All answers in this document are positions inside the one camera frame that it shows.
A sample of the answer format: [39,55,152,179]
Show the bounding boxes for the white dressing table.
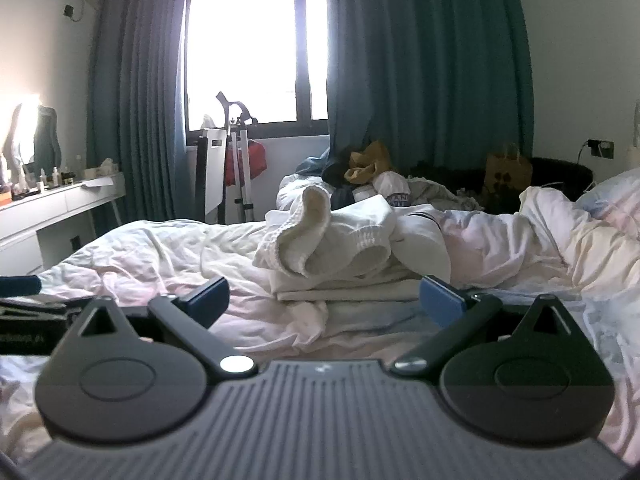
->
[0,172,127,277]

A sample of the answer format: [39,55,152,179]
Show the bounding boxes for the teal curtain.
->
[324,0,536,198]

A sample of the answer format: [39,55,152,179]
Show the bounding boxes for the grey blue curtain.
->
[86,0,202,222]

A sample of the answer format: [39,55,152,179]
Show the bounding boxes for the row of cosmetic bottles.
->
[0,152,77,202]

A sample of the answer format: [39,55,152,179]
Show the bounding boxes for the brown paper bag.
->
[483,143,534,197]

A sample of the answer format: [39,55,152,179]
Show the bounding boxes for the black framed window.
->
[183,0,332,147]

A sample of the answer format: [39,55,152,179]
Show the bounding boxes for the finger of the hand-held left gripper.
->
[0,275,42,297]

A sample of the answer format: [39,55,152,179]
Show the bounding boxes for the light blue pillow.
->
[574,167,640,237]

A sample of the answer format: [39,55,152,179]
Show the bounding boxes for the wall socket with plug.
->
[578,139,616,166]

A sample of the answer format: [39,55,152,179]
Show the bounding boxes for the yellow brown garment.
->
[344,140,395,184]

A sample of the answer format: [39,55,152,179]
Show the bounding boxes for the red bag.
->
[224,139,267,187]

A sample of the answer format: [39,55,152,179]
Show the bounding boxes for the dark blue garment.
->
[321,147,353,188]

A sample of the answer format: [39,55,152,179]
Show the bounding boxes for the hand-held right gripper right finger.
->
[389,275,574,377]

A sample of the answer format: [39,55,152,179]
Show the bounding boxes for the folded white cloth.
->
[270,267,423,303]

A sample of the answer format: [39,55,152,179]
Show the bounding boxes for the white ribbed pants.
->
[252,185,401,286]

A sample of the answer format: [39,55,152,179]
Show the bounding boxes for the white printed garment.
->
[372,172,413,209]

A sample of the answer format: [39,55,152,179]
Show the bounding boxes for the pastel bed duvet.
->
[0,170,640,463]

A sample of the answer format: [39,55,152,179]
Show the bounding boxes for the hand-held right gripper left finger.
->
[64,275,259,379]

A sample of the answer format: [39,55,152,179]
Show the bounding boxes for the lit vanity mirror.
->
[0,92,64,173]

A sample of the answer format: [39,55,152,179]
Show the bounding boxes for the grey blue cloth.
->
[294,156,331,177]

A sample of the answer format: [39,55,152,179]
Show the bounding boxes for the white chair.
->
[197,127,227,225]

